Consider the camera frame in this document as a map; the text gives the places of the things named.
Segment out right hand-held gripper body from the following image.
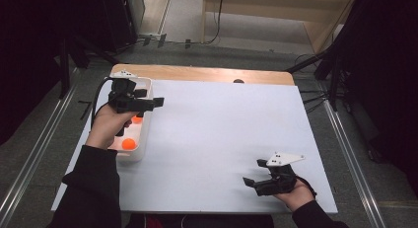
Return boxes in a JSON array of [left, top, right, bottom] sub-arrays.
[[255, 151, 306, 196]]

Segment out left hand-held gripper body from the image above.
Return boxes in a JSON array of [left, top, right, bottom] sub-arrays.
[[107, 69, 156, 137]]

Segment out white plastic bin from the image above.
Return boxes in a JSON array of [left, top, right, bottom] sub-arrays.
[[107, 75, 155, 163]]

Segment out person's right hand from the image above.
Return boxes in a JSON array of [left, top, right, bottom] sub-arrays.
[[272, 178, 315, 212]]

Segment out person's left hand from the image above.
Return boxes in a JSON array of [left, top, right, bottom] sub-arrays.
[[86, 104, 139, 151]]

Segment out wooden table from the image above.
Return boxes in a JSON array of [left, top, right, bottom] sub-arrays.
[[108, 63, 296, 87]]

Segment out person's dark clothing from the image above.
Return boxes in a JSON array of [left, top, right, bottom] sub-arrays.
[[124, 213, 275, 228]]

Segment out black metal stand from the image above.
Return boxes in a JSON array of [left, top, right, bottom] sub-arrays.
[[58, 34, 119, 99], [285, 39, 349, 113]]

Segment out black cabinet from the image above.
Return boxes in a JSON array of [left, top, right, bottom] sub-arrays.
[[98, 0, 146, 53]]

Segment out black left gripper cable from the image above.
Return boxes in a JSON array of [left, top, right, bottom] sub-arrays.
[[91, 77, 113, 127]]

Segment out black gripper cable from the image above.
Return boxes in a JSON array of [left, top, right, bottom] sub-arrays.
[[91, 77, 113, 127], [295, 176, 317, 199]]

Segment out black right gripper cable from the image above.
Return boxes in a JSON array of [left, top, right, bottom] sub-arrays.
[[295, 176, 317, 199]]

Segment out aluminium floor rail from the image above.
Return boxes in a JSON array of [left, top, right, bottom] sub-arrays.
[[0, 68, 78, 222], [323, 99, 387, 228]]

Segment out black floor cables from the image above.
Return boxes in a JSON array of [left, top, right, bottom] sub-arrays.
[[294, 53, 329, 114]]

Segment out black hanging cable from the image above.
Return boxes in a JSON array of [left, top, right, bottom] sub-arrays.
[[203, 0, 226, 45]]

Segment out light wooden frame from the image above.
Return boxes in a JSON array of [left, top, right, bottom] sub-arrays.
[[201, 0, 359, 54]]

